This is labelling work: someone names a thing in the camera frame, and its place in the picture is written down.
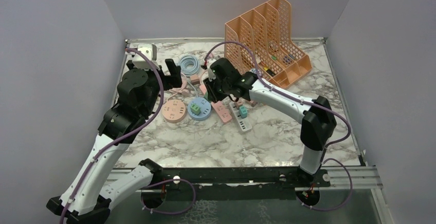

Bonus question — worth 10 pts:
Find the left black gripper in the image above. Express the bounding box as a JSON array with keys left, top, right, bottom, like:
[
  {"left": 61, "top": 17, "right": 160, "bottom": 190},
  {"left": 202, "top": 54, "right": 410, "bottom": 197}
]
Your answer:
[{"left": 129, "top": 59, "right": 182, "bottom": 117}]

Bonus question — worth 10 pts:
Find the teal plug adapter front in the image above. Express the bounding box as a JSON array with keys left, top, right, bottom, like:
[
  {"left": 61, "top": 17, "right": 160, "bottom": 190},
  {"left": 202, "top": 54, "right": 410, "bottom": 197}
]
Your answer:
[{"left": 238, "top": 105, "right": 248, "bottom": 119}]

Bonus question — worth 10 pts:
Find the green plug adapter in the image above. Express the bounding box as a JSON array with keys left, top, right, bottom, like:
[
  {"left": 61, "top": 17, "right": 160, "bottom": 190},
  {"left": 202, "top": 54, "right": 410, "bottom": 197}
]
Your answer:
[{"left": 190, "top": 103, "right": 201, "bottom": 116}]

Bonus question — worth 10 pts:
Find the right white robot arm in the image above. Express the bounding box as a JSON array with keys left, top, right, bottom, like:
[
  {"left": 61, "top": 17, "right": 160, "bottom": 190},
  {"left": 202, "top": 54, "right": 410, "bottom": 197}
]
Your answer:
[{"left": 204, "top": 58, "right": 337, "bottom": 186}]

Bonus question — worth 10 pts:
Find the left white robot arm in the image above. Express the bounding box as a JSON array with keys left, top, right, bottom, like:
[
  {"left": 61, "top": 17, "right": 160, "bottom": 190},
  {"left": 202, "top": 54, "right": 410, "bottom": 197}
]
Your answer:
[{"left": 46, "top": 44, "right": 182, "bottom": 223}]

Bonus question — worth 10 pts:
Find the pink round power strip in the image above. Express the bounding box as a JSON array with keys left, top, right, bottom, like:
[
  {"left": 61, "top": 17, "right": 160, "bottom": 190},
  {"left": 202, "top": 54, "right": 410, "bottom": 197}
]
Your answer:
[{"left": 161, "top": 99, "right": 187, "bottom": 123}]

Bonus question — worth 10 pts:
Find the blue round power strip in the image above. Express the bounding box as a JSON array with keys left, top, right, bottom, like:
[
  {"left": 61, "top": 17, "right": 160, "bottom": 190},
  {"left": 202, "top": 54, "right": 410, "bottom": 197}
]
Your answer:
[{"left": 187, "top": 97, "right": 212, "bottom": 121}]

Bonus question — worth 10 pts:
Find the white power strip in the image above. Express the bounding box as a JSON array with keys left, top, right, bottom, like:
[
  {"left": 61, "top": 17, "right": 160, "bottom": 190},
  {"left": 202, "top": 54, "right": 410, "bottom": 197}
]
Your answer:
[{"left": 229, "top": 102, "right": 252, "bottom": 133}]

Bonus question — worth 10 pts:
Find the orange mesh file organizer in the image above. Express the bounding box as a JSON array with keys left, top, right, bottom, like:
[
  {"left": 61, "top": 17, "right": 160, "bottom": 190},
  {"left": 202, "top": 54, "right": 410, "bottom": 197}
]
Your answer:
[{"left": 224, "top": 0, "right": 312, "bottom": 89}]

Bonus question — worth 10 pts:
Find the pink coiled cable left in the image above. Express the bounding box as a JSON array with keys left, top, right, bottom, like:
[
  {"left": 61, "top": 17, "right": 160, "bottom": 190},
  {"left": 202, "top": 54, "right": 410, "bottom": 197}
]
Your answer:
[{"left": 163, "top": 72, "right": 191, "bottom": 101}]

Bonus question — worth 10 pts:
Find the pink plug on cable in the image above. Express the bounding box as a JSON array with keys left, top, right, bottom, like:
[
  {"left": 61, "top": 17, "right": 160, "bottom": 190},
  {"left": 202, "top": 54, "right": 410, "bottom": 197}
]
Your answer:
[{"left": 189, "top": 74, "right": 200, "bottom": 85}]

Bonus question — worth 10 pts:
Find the light blue coiled cable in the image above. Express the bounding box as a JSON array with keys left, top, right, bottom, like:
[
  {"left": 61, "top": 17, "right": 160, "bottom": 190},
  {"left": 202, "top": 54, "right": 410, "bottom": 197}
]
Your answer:
[{"left": 177, "top": 54, "right": 202, "bottom": 78}]

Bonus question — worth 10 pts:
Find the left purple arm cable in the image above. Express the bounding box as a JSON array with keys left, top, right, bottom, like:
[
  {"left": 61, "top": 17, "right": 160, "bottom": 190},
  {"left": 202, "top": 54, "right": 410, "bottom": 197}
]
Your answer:
[{"left": 58, "top": 48, "right": 196, "bottom": 224}]

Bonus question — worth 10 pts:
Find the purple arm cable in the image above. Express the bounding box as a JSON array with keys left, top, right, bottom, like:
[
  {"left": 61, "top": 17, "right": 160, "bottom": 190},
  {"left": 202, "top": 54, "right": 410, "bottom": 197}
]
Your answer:
[
  {"left": 58, "top": 48, "right": 196, "bottom": 224},
  {"left": 204, "top": 41, "right": 354, "bottom": 213}
]

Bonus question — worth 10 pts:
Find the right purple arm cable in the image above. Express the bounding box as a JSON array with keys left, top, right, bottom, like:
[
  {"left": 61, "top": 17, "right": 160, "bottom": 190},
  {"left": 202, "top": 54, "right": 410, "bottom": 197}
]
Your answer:
[{"left": 204, "top": 41, "right": 354, "bottom": 213}]

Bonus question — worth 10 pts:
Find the black mounting rail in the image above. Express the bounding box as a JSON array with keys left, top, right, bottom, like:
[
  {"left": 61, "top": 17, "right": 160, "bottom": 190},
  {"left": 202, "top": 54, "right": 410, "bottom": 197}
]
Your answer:
[{"left": 140, "top": 159, "right": 331, "bottom": 203}]

